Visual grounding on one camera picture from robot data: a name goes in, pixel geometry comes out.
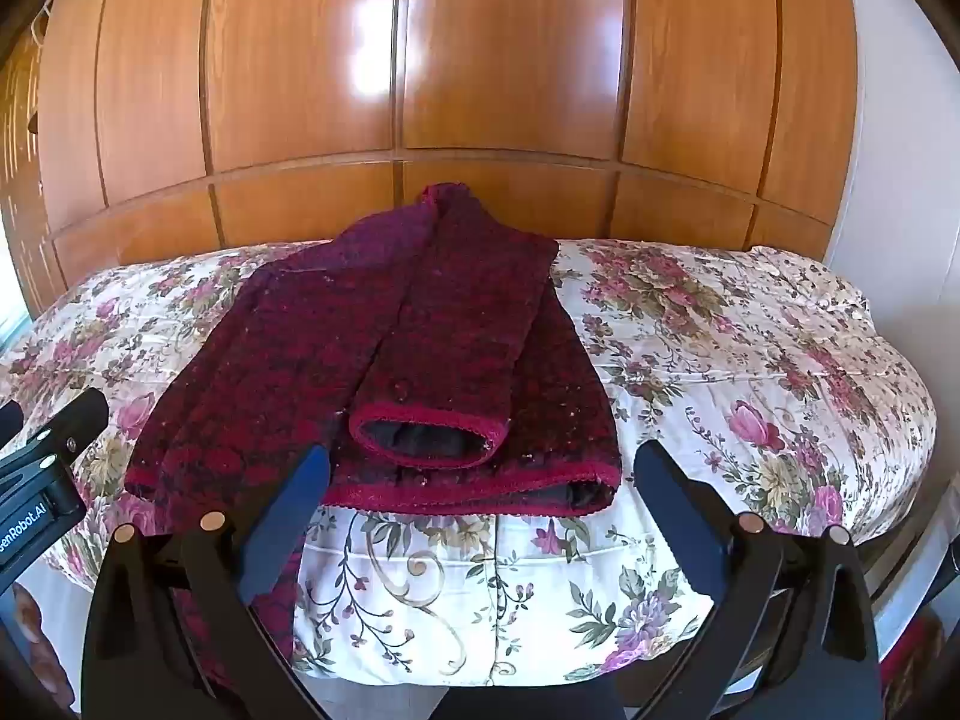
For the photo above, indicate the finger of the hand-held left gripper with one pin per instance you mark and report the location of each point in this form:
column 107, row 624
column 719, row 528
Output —
column 9, row 418
column 75, row 416

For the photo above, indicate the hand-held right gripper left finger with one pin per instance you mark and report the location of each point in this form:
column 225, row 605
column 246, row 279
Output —
column 292, row 517

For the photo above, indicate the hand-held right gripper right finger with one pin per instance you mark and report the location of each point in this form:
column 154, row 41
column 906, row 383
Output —
column 675, row 517

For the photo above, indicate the dark red knitted sweater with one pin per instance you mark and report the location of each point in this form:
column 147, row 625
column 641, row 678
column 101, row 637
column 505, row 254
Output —
column 450, row 330

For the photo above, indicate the floral bedspread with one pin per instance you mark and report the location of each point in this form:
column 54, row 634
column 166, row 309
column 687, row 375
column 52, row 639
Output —
column 712, row 360

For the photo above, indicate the wooden wardrobe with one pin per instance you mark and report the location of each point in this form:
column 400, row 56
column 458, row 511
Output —
column 487, row 52

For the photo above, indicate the white bed frame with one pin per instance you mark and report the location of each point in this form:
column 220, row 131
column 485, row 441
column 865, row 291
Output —
column 904, row 570

